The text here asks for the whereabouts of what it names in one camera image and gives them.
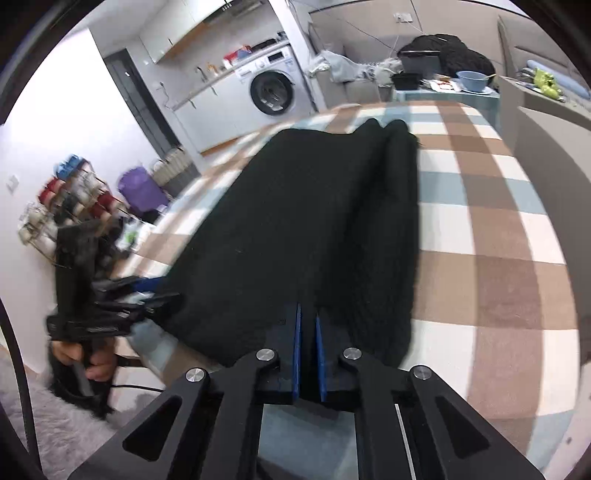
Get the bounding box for wooden shoe rack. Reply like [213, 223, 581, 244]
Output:
[18, 154, 125, 268]

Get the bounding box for pile of grey clothes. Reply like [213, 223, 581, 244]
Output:
[309, 50, 402, 86]

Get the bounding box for beige cabinet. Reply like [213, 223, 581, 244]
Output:
[496, 76, 591, 153]

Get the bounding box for black cable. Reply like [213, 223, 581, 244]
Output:
[0, 300, 47, 480]

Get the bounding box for black rectangular tray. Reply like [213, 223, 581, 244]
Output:
[399, 50, 439, 79]

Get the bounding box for dark door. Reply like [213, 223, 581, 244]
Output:
[104, 48, 199, 178]

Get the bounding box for grey sofa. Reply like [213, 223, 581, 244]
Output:
[307, 23, 398, 112]

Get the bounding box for checked brown blue blanket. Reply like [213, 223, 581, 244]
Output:
[134, 100, 583, 480]

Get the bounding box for red box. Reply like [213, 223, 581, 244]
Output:
[223, 46, 252, 69]

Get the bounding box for white kitchen cabinets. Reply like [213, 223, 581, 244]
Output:
[173, 69, 250, 153]
[139, 0, 227, 63]

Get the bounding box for grey fluffy rug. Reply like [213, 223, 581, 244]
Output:
[0, 355, 153, 480]

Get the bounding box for woven wicker basket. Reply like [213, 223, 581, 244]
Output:
[152, 147, 200, 197]

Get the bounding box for light blue side table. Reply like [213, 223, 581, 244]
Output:
[392, 85, 502, 125]

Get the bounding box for white upper kitchen cabinets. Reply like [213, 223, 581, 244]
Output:
[139, 0, 227, 63]

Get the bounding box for low beige bench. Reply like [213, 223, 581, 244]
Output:
[517, 106, 591, 296]

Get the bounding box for blue bowl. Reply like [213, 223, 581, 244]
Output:
[456, 71, 492, 92]

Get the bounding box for person's left hand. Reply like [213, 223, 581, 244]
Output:
[51, 339, 116, 381]

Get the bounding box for black knit sweater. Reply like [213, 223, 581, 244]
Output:
[157, 117, 421, 367]

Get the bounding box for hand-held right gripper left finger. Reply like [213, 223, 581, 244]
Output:
[69, 302, 303, 480]

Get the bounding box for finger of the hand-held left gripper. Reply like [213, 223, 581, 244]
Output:
[95, 293, 184, 321]
[92, 275, 168, 297]

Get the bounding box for black jacket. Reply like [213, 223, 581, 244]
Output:
[398, 34, 497, 84]

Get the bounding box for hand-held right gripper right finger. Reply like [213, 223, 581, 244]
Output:
[315, 316, 546, 480]

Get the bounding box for white washing machine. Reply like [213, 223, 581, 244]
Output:
[233, 44, 317, 118]

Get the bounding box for white lower kitchen cabinets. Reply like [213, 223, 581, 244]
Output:
[173, 69, 250, 153]

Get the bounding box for purple bag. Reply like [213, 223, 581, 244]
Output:
[117, 167, 169, 217]

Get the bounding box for green plush toy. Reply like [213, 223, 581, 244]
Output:
[531, 68, 564, 100]

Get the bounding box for steel range hood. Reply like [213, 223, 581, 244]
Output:
[203, 0, 266, 24]

